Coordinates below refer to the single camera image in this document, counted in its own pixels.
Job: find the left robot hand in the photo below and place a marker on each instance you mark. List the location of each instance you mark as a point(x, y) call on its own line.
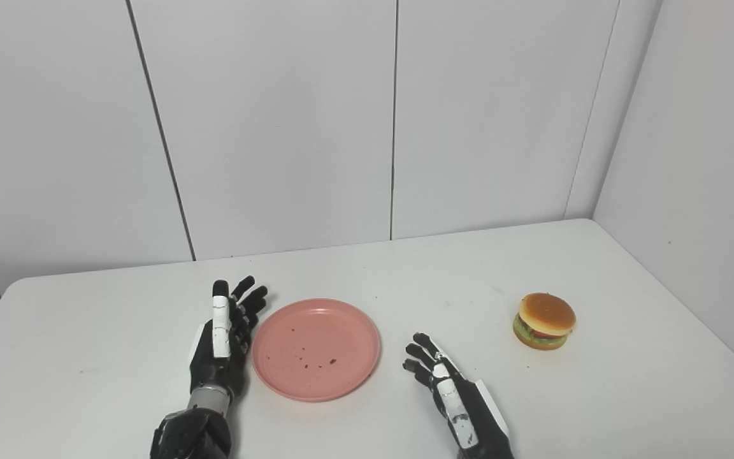
point(222, 344)

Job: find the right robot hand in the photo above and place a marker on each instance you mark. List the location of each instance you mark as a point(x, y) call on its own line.
point(462, 401)

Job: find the pink plate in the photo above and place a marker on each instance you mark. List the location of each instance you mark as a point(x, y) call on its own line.
point(316, 349)

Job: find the toy hamburger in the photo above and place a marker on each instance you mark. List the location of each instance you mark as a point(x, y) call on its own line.
point(545, 320)

